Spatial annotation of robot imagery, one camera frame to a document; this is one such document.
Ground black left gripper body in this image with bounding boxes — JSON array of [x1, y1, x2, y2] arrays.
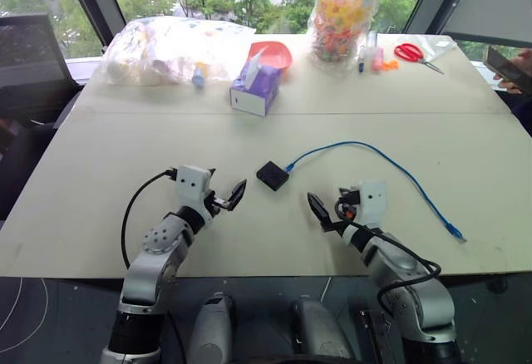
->
[[203, 189, 231, 218]]

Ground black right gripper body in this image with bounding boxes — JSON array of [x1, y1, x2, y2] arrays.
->
[[328, 195, 361, 233]]

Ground black smartphone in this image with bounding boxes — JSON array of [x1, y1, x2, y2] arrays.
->
[[483, 44, 532, 91]]

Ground small black box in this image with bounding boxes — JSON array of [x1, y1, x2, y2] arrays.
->
[[255, 160, 291, 192]]

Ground bystander's bare hand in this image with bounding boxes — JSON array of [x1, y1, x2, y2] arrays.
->
[[493, 47, 532, 97]]

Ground purple tissue box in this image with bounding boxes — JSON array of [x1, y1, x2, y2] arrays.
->
[[229, 47, 283, 118]]

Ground small blue bottle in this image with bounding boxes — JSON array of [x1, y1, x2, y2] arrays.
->
[[191, 61, 207, 90]]

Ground grey rounded robot leg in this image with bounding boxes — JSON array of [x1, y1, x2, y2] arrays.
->
[[192, 291, 234, 364], [292, 295, 355, 362]]

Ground clear bag of white items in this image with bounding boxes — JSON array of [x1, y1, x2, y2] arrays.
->
[[91, 16, 258, 90]]

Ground pink plastic bowl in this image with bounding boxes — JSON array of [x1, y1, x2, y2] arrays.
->
[[249, 41, 293, 71]]

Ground empty clear plastic bag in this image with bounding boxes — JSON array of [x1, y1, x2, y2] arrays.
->
[[410, 34, 459, 62]]

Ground bag of colourful items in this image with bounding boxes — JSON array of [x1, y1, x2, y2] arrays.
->
[[308, 0, 382, 71]]

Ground dark chair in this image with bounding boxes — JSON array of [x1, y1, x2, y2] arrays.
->
[[0, 117, 57, 222]]

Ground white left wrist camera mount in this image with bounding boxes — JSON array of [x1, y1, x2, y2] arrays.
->
[[173, 165, 212, 220]]

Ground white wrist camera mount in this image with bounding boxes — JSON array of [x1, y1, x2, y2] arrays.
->
[[173, 165, 212, 220], [357, 180, 387, 229]]

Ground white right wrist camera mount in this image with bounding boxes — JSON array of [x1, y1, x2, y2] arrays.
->
[[357, 180, 387, 229]]

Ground blue cable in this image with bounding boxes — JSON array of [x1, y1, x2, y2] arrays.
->
[[285, 140, 468, 244]]

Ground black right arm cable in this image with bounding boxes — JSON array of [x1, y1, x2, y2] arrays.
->
[[334, 200, 442, 312]]

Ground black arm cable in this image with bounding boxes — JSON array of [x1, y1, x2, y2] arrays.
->
[[334, 200, 442, 312], [121, 168, 180, 270]]

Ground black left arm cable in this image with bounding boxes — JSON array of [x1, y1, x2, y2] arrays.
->
[[121, 168, 180, 270]]

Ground black metal bracket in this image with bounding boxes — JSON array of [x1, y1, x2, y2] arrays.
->
[[359, 307, 401, 364]]

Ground red-handled scissors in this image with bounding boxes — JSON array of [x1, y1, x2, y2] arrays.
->
[[393, 42, 446, 76]]

